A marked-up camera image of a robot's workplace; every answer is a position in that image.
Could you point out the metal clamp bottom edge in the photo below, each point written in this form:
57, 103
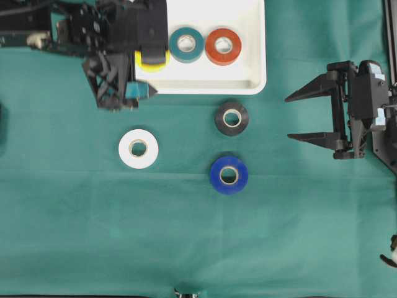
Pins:
180, 294

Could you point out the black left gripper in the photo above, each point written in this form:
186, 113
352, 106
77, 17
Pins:
84, 31

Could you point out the blue tape roll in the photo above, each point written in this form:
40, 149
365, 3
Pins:
228, 175

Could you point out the orange tape roll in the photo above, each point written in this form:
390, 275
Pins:
223, 46

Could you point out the white black object table edge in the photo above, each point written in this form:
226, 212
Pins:
391, 261

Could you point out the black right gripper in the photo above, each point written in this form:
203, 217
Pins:
322, 86

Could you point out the white tape roll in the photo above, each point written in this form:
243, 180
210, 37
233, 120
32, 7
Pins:
138, 149

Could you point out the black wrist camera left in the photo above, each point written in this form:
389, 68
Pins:
139, 26

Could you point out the green table cloth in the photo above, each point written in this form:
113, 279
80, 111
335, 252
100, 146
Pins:
76, 220

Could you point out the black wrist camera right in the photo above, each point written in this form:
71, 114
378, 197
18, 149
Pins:
375, 100

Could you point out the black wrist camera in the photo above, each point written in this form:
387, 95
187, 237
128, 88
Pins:
375, 100
139, 26

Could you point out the white plastic tray case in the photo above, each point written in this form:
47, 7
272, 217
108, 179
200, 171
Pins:
246, 76

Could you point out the black aluminium frame rail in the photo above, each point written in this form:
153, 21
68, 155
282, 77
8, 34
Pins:
390, 14

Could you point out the black tape roll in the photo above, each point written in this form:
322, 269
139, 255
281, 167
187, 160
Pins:
231, 118

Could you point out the yellow tape roll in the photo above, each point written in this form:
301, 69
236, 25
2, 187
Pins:
151, 68

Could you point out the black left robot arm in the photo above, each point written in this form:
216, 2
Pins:
32, 24

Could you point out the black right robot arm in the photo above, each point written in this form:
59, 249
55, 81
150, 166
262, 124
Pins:
383, 143

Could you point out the teal green tape roll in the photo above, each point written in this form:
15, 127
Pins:
186, 44

